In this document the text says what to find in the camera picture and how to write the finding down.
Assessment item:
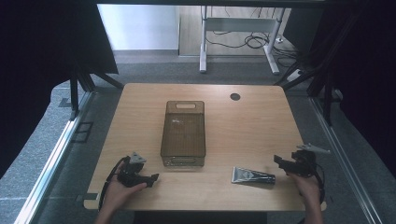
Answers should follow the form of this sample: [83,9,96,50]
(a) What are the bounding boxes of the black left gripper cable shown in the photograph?
[98,156,129,212]

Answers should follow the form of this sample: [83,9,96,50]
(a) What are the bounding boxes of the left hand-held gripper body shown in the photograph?
[117,151,153,189]

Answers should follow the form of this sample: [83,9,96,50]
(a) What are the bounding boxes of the person's left hand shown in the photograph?
[101,178,148,216]

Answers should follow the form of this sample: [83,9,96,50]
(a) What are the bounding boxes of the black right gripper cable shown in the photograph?
[312,167,327,205]

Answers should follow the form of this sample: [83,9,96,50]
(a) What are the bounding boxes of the aluminium frame rail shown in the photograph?
[309,96,384,224]
[13,91,95,224]

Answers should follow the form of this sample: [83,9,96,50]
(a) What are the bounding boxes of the silver and black tube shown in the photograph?
[230,165,277,186]

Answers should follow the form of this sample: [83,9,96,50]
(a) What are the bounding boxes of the black metal stand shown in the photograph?
[274,12,359,127]
[68,62,125,121]

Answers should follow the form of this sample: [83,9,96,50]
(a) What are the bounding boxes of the white power strip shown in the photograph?
[287,68,304,83]

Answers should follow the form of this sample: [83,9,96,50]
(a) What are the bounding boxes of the black curtain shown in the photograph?
[0,0,120,180]
[281,0,396,180]

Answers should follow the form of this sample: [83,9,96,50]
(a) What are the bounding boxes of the person's right hand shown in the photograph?
[287,172,323,207]

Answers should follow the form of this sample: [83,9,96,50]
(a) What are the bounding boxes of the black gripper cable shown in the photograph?
[312,167,327,205]
[98,156,129,212]

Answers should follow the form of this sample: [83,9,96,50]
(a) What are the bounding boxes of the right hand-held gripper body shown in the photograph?
[281,143,332,179]

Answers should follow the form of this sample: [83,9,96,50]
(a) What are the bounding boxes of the black floor cables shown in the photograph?
[205,7,300,68]

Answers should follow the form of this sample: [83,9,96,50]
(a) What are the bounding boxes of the white metal desk frame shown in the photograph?
[199,5,286,76]

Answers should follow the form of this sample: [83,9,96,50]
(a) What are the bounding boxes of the transparent brown plastic bin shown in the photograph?
[160,100,206,168]

